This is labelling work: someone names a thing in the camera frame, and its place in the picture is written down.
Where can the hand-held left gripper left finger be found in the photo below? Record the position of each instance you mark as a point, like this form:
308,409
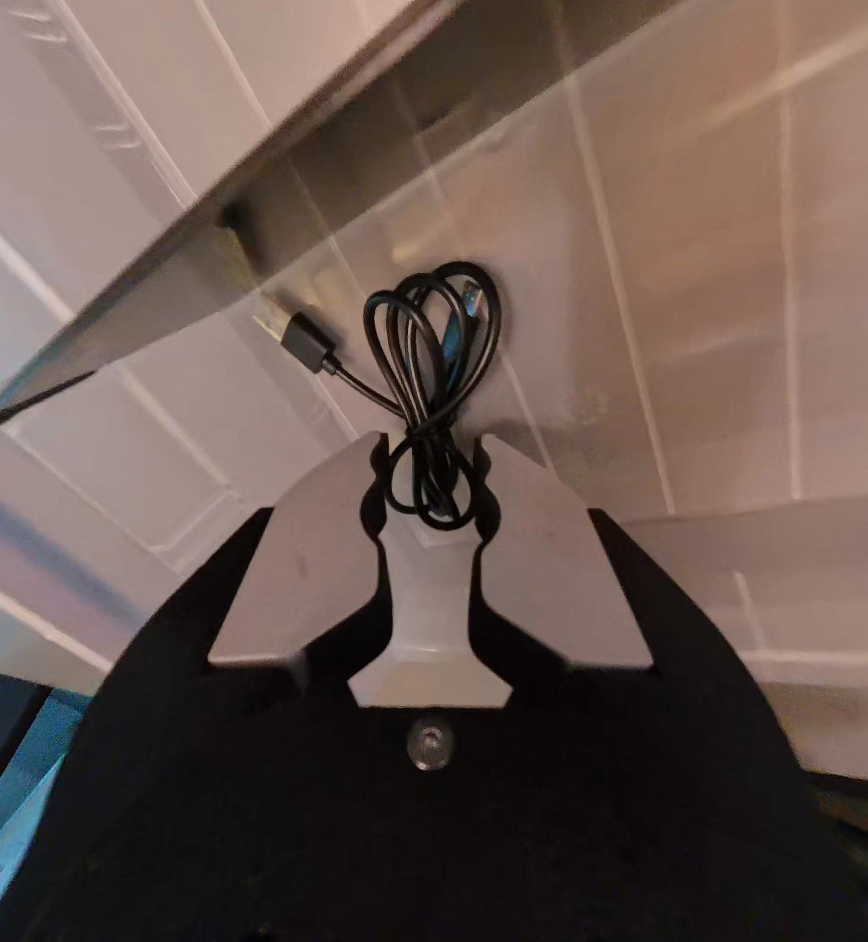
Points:
308,574

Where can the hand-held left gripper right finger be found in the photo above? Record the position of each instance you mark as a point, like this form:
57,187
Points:
551,574

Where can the clear plastic storage bin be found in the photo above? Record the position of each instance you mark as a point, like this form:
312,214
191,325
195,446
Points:
699,294

